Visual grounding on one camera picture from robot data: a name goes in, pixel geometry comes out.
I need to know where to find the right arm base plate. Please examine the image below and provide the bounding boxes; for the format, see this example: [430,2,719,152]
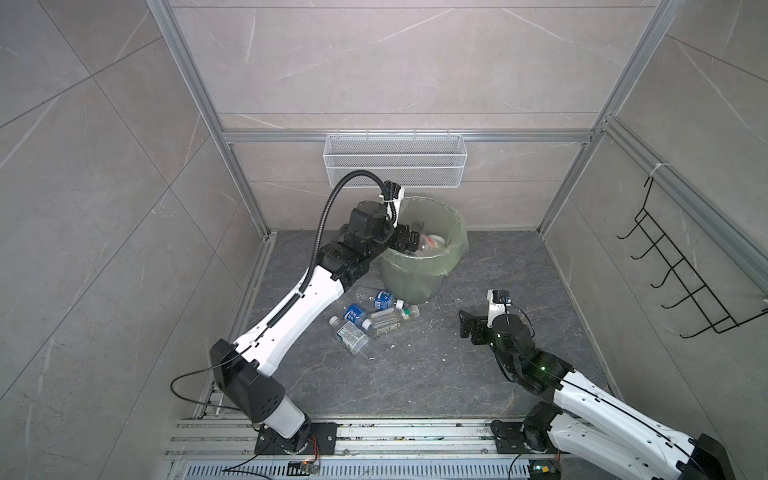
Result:
[490,420,556,454]

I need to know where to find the black wire hook rack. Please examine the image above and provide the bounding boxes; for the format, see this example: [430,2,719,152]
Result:
[617,176,767,340]

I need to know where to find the clear bottle white label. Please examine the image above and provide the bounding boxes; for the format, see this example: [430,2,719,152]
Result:
[328,316,370,356]

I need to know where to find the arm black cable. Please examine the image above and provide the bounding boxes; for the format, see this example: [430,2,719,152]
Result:
[506,302,536,337]
[169,169,388,415]

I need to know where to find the clear bottle green ring cap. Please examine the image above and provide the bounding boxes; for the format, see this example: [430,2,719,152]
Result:
[369,305,421,336]

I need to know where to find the clear bottle blue label left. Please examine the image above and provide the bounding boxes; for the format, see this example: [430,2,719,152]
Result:
[343,303,372,332]

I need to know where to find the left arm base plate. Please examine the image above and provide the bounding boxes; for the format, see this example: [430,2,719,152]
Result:
[254,422,339,456]

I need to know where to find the white wire mesh basket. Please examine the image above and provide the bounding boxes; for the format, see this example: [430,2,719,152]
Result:
[323,133,468,189]

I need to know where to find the clear bottle blue label top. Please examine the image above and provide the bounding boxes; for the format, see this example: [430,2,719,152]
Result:
[353,286,405,311]

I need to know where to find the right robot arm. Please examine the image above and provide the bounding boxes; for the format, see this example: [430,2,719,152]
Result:
[459,311,735,479]

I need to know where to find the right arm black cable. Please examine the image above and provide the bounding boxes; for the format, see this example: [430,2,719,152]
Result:
[506,302,536,337]

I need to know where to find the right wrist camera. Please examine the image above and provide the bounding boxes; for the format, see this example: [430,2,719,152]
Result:
[487,289,510,328]

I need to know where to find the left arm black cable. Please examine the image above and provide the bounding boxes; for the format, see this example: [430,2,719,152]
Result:
[169,169,388,415]

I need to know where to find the green bin with bag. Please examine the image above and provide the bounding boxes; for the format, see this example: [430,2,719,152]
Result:
[379,196,469,304]

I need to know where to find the clear bottle blue label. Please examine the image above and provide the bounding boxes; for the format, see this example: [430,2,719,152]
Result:
[343,303,372,332]
[353,286,405,311]

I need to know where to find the white labelled opaque bottle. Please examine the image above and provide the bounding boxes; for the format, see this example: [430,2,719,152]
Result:
[423,234,446,250]

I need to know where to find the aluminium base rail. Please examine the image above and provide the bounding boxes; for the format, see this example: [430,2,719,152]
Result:
[161,417,605,479]

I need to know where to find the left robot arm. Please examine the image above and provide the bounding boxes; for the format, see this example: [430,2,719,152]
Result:
[210,201,420,444]

